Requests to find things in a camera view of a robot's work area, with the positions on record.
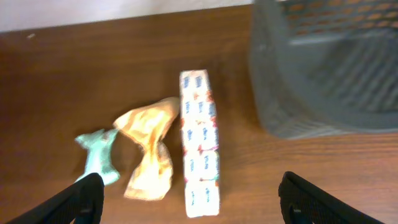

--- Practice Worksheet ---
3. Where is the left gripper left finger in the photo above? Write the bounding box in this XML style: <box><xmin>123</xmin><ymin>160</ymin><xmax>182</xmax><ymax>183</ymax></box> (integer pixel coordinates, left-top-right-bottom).
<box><xmin>7</xmin><ymin>173</ymin><xmax>104</xmax><ymax>224</ymax></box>

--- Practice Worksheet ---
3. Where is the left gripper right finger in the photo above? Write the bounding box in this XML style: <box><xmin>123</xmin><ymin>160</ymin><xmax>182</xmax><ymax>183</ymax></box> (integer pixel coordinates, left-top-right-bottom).
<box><xmin>278</xmin><ymin>171</ymin><xmax>382</xmax><ymax>224</ymax></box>

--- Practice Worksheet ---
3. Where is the teal snack wrapper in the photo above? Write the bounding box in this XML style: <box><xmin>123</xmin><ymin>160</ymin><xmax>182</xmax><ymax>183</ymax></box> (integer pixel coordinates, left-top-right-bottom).
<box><xmin>75</xmin><ymin>129</ymin><xmax>120</xmax><ymax>185</ymax></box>

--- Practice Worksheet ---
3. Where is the tan paper bag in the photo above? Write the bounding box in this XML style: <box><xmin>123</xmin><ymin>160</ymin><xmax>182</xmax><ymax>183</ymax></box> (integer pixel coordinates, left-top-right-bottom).
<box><xmin>113</xmin><ymin>97</ymin><xmax>180</xmax><ymax>201</ymax></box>

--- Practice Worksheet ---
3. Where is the white tissue pack strip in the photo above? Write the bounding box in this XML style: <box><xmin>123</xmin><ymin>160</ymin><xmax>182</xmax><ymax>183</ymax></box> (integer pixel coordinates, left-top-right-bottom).
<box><xmin>180</xmin><ymin>70</ymin><xmax>220</xmax><ymax>218</ymax></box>

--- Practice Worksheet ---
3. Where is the grey plastic basket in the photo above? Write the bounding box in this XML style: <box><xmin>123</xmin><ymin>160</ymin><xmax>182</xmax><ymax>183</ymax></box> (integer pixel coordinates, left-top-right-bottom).
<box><xmin>249</xmin><ymin>0</ymin><xmax>397</xmax><ymax>139</ymax></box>

